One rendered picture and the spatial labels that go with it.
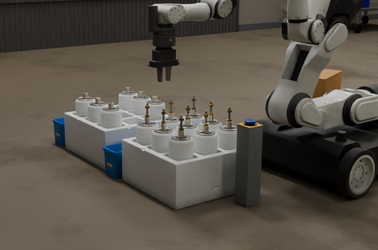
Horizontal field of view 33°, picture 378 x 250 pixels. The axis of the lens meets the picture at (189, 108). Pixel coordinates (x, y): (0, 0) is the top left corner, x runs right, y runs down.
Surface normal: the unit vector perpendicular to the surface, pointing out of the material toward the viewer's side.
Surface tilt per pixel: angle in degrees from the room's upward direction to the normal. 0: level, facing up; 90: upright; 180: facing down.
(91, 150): 90
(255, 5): 90
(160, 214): 0
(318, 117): 90
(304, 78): 90
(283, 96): 54
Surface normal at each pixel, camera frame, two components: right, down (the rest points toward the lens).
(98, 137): -0.80, 0.13
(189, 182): 0.59, 0.20
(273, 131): -0.55, -0.58
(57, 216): 0.01, -0.97
